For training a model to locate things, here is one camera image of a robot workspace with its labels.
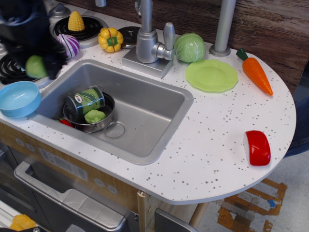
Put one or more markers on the green toy pear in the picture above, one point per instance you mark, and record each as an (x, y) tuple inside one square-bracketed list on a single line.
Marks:
[(35, 67)]

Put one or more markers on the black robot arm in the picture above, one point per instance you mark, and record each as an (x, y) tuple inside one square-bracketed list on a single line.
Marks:
[(25, 31)]

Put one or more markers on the blue plastic bowl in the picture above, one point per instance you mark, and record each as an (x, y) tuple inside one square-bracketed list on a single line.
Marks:
[(19, 99)]

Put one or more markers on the grey metal sink basin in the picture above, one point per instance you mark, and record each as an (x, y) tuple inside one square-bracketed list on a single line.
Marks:
[(147, 112)]

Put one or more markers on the small steel pot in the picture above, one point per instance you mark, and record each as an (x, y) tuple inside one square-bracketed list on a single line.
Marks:
[(80, 122)]

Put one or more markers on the silver toy faucet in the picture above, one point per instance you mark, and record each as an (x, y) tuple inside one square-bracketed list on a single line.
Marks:
[(150, 56)]

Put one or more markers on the light green toy broccoli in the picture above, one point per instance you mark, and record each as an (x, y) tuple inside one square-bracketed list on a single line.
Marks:
[(94, 116)]

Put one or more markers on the green plastic plate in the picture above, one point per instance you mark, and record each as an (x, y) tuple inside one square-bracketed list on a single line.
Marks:
[(211, 75)]

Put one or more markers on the green toy cabbage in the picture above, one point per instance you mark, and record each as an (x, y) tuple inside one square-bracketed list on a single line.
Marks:
[(189, 48)]

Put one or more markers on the green toy tin can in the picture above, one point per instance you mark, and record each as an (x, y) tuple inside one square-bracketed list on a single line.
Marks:
[(84, 101)]

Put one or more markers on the dark pot lid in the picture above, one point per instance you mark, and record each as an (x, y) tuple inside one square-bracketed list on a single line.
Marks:
[(130, 36)]

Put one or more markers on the yellow toy bell pepper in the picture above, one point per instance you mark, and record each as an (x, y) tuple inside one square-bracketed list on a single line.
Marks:
[(110, 39)]

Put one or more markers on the red toy pepper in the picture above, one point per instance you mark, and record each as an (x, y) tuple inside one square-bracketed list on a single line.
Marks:
[(64, 121)]

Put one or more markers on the red toy apple slice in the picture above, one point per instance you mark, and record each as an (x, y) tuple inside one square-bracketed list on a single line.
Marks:
[(257, 148)]

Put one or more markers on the back right black burner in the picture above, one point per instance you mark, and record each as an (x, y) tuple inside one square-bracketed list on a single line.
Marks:
[(88, 37)]

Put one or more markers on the black burner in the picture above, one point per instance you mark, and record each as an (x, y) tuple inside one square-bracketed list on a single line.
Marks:
[(11, 72), (88, 37)]

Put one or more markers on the purple toy onion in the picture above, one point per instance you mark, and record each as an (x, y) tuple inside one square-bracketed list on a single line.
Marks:
[(70, 43)]

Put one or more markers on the orange toy carrot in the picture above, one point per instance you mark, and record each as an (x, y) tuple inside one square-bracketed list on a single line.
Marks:
[(254, 71)]

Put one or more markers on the yellow toy corn cob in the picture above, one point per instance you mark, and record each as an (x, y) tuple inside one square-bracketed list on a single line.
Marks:
[(75, 22)]

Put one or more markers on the grey metal pole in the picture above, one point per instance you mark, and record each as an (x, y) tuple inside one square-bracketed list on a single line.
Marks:
[(220, 47)]

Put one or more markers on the grey stove knob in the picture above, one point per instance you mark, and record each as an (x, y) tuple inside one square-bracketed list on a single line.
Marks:
[(59, 11)]

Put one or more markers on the front left black burner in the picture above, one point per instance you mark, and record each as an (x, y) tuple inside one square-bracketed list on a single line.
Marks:
[(11, 72)]

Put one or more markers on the yellow toy on floor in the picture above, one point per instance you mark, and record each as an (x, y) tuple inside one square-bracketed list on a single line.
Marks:
[(22, 222)]

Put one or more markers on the silver oven door handle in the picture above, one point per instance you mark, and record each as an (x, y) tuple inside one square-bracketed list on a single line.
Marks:
[(72, 207)]

